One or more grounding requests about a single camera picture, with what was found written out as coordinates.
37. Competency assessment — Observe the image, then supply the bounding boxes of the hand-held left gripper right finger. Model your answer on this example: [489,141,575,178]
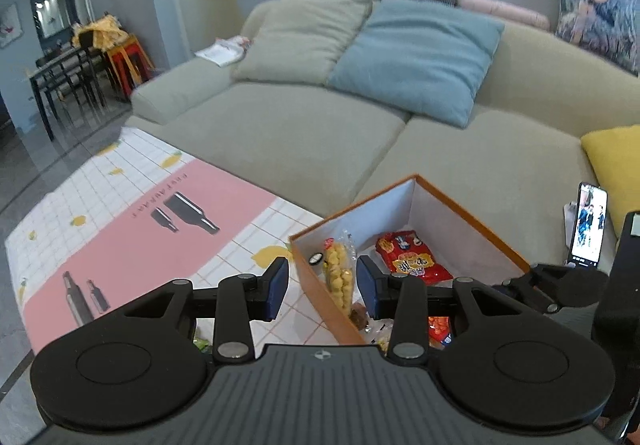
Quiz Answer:
[356,255,551,367]

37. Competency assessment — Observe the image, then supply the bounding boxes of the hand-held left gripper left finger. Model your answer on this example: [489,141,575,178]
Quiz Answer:
[107,256,292,367]

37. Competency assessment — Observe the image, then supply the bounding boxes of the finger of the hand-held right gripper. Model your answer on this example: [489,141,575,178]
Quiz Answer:
[492,262,611,315]

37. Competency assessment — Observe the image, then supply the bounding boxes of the small red brown packet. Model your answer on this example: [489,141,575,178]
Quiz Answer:
[350,303,372,329]

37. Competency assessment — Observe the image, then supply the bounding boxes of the clear puffed balls packet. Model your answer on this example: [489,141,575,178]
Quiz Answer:
[321,232,360,319]

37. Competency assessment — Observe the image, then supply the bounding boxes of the orange cardboard box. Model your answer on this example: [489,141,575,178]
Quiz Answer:
[289,174,531,347]

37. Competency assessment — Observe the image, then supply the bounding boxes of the large red snack packet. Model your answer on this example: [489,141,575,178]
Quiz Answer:
[375,231,454,287]

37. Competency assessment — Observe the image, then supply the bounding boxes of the waffle packet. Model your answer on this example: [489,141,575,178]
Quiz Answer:
[367,320,397,354]

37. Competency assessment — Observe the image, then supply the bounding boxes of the red packet with orange snacks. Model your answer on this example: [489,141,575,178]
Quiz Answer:
[427,316,454,349]

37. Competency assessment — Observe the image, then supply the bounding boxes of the green snack packet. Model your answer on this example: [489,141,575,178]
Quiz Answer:
[192,330,216,357]

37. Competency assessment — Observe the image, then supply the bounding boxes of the smartphone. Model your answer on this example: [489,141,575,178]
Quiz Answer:
[570,182,610,272]

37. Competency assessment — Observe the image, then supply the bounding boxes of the white phone stand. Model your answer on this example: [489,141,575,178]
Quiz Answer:
[562,200,581,267]

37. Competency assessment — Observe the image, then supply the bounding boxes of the yellow cushion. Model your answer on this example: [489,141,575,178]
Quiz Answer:
[580,125,640,232]

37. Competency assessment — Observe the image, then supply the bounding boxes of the beige sofa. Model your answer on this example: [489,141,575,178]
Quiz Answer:
[130,0,640,307]

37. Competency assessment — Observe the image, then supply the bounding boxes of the printed checkered tablecloth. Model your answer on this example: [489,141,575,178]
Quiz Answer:
[4,127,372,357]

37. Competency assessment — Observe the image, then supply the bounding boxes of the blue cushion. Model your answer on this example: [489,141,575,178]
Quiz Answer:
[327,0,506,128]

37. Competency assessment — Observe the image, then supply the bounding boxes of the beige cushion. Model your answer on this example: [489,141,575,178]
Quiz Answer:
[231,0,374,86]

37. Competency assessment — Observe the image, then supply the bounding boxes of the stacked red stools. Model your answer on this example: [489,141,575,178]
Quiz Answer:
[105,37,154,102]

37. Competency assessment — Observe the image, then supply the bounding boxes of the printed figure cushion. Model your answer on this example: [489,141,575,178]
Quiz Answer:
[554,0,640,76]

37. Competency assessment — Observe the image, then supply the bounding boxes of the pink bolster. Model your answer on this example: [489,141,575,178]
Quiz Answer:
[457,0,551,32]

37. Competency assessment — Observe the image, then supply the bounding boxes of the dark dining chair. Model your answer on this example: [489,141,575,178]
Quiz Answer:
[35,56,69,126]
[75,27,109,108]

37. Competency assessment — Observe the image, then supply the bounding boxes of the yellow cloth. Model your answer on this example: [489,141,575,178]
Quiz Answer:
[71,15,131,52]

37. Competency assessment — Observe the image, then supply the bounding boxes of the dark dining table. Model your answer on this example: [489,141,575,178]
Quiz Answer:
[27,47,108,142]

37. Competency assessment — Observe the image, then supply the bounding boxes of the wall picture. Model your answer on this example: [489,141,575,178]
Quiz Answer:
[0,2,24,48]

